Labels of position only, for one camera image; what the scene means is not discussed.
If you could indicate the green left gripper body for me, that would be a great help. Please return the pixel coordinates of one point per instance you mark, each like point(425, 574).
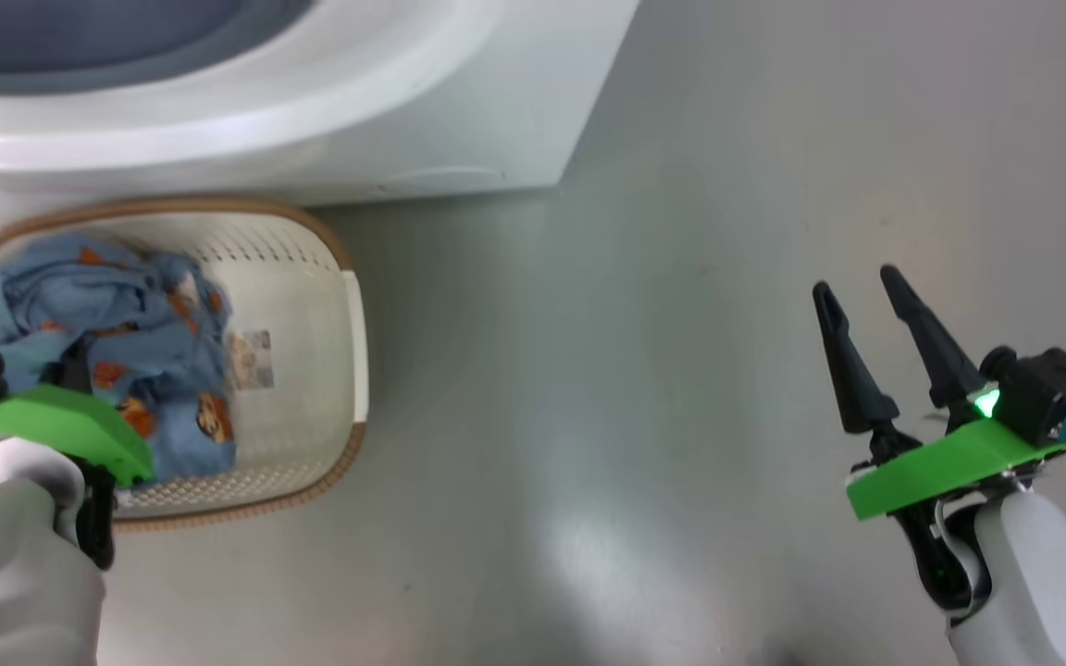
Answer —
point(52, 421)

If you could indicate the cream perforated laundry basket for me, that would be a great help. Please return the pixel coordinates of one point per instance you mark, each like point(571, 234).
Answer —
point(311, 305)

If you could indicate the blue cartoon print garment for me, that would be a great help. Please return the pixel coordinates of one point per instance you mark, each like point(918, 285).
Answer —
point(191, 407)
point(52, 296)

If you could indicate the white front-load washing machine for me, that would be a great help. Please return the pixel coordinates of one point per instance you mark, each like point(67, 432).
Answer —
point(403, 120)

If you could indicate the paper label in basket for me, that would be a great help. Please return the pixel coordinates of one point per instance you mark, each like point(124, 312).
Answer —
point(252, 359)

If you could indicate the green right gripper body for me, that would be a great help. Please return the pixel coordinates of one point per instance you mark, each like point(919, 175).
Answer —
point(949, 467)

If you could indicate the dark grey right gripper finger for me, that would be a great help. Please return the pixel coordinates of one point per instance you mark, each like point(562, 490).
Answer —
point(852, 370)
point(931, 342)

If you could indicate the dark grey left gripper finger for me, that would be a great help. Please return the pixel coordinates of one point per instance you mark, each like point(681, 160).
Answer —
point(77, 365)

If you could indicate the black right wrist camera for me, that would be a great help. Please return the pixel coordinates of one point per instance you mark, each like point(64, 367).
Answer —
point(1047, 388)

